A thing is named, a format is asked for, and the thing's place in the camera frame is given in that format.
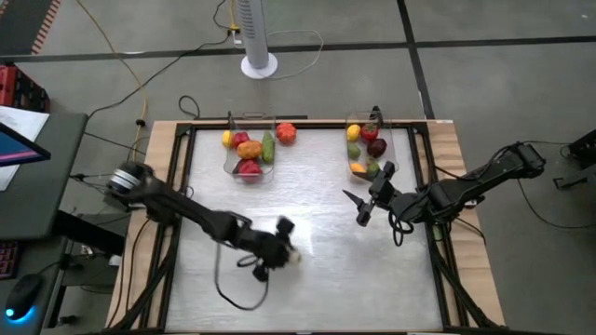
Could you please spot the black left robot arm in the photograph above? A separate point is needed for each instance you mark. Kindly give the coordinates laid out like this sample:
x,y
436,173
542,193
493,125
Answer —
x,y
186,209

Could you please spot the clear plastic vegetable basket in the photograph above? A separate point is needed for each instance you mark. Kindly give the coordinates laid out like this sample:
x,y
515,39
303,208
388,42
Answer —
x,y
230,167

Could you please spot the white power strip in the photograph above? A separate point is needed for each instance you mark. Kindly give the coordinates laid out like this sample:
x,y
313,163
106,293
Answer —
x,y
236,39

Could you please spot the desk computer screen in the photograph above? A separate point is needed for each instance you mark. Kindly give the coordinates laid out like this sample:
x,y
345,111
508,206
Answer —
x,y
18,149

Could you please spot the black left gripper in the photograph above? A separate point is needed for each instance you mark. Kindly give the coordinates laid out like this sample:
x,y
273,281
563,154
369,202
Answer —
x,y
267,249

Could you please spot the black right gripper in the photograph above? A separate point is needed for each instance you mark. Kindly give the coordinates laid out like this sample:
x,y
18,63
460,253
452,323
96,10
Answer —
x,y
382,191

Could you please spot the yellow lemon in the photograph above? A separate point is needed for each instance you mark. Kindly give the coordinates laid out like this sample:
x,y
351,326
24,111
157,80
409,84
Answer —
x,y
354,132

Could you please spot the orange brown potato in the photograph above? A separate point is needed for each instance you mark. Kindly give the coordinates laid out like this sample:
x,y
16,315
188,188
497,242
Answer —
x,y
250,149

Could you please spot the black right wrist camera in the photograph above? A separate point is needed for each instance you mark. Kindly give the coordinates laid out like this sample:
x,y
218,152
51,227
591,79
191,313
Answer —
x,y
389,170

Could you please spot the green ridged chayote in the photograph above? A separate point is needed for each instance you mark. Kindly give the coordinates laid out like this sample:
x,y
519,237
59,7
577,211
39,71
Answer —
x,y
268,148

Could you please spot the black basket clip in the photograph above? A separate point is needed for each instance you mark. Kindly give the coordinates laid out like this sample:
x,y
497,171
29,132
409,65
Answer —
x,y
229,121
376,115

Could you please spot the dark red apple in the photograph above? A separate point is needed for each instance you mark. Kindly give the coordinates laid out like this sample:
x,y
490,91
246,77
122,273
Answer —
x,y
377,148

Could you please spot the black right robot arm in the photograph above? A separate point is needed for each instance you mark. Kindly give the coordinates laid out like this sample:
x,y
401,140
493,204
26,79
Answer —
x,y
465,191

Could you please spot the olive green round fruit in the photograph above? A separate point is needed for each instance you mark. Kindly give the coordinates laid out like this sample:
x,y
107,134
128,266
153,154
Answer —
x,y
354,151

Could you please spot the white paper sheet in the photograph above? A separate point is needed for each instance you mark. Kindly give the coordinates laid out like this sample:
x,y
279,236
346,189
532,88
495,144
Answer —
x,y
23,121

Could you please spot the white garlic bulb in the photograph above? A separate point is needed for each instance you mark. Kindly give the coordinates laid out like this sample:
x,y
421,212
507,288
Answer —
x,y
294,258

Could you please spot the red bell pepper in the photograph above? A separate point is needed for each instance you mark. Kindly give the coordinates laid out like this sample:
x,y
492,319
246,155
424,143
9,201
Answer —
x,y
250,170

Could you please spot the black table frame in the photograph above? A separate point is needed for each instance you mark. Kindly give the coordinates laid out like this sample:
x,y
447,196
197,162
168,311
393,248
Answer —
x,y
316,124

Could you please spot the orange ribbed pumpkin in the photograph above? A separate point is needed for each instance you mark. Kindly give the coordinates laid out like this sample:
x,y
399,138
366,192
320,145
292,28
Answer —
x,y
286,133

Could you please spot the black mat orange edge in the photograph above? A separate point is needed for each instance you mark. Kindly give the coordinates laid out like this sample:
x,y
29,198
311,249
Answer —
x,y
23,23

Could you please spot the black computer mouse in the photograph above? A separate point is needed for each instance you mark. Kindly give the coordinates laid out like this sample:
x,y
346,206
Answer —
x,y
23,293

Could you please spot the black keyboard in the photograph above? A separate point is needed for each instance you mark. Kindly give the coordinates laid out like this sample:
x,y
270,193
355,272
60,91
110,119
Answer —
x,y
7,260

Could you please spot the small yellow vegetable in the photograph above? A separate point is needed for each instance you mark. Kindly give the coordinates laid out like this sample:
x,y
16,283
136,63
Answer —
x,y
227,138

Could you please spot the dark grey desk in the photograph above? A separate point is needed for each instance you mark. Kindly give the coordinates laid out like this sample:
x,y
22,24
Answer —
x,y
46,195

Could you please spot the black equipment stand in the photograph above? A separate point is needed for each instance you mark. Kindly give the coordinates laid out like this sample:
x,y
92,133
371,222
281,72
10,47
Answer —
x,y
584,149

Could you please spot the red round vegetable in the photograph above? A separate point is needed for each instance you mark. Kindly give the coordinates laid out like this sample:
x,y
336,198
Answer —
x,y
240,138

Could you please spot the red crate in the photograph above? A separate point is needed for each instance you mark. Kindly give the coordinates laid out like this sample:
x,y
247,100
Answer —
x,y
18,88

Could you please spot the white tower fan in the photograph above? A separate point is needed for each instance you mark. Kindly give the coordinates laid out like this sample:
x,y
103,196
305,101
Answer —
x,y
253,32

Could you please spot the green lime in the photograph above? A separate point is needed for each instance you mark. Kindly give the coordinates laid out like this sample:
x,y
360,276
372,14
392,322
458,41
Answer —
x,y
373,168

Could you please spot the orange yellow mango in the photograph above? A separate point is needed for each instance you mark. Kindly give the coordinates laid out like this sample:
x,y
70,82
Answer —
x,y
357,167

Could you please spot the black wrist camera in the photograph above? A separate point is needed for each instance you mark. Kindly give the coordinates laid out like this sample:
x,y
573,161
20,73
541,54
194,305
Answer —
x,y
389,170
285,225

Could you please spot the clear plastic fruit basket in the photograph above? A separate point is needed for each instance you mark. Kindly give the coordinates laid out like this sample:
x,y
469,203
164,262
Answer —
x,y
388,139

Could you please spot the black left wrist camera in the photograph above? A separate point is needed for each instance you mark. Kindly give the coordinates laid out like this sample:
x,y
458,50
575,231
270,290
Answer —
x,y
285,225

